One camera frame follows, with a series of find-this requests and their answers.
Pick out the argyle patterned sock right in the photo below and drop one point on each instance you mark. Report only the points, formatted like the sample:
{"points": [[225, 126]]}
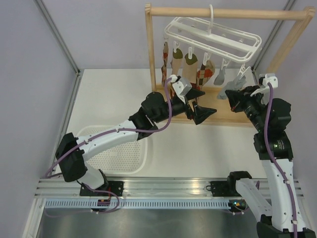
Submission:
{"points": [[204, 74]]}

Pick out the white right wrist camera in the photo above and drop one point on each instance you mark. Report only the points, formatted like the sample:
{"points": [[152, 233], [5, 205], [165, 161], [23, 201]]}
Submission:
{"points": [[265, 80]]}

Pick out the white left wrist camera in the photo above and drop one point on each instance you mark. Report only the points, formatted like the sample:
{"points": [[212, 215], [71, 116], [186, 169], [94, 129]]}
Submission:
{"points": [[181, 86]]}

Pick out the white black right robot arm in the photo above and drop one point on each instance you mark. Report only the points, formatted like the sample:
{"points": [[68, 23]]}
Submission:
{"points": [[281, 216]]}

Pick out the wooden hanging rack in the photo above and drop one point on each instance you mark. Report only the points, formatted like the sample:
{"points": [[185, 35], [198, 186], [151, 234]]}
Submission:
{"points": [[224, 116]]}

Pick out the aluminium mounting rail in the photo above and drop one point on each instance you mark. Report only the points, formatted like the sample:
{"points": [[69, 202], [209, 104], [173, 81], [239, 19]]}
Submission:
{"points": [[181, 188]]}

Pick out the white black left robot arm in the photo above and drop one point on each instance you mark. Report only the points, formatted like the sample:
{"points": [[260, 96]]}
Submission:
{"points": [[73, 152]]}

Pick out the grey sock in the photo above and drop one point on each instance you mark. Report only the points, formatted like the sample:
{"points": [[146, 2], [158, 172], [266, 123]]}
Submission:
{"points": [[219, 80], [235, 84]]}

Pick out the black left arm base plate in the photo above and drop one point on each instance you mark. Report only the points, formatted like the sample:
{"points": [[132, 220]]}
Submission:
{"points": [[115, 187]]}

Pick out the argyle patterned sock leftmost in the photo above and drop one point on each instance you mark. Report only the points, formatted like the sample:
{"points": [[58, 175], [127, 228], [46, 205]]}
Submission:
{"points": [[165, 60]]}

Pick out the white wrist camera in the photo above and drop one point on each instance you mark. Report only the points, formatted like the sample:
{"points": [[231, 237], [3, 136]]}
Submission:
{"points": [[181, 86], [265, 80]]}

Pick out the beige sock olive toe right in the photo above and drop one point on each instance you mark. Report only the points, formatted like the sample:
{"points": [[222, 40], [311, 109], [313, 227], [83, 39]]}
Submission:
{"points": [[190, 68]]}

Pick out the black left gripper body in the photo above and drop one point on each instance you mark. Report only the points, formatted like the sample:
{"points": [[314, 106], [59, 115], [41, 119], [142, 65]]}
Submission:
{"points": [[178, 107]]}

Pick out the white plastic clip hanger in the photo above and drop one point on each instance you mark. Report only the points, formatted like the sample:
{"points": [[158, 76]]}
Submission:
{"points": [[232, 45]]}

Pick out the white perforated plastic basket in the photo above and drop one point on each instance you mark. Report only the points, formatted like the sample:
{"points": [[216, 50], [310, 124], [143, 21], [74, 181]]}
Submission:
{"points": [[114, 153]]}

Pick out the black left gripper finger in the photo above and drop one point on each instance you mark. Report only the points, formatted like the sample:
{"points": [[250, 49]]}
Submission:
{"points": [[194, 93], [200, 114]]}

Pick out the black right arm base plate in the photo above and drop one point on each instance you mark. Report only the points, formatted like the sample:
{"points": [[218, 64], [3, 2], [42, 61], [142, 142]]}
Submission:
{"points": [[220, 189]]}

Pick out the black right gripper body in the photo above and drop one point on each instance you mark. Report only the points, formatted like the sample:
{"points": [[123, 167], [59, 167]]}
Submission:
{"points": [[252, 105]]}

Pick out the argyle patterned sock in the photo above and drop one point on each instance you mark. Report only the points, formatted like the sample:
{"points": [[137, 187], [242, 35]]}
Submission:
{"points": [[165, 60], [204, 74]]}

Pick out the white slotted cable duct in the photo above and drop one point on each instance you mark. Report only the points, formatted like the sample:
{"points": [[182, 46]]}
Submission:
{"points": [[139, 203]]}

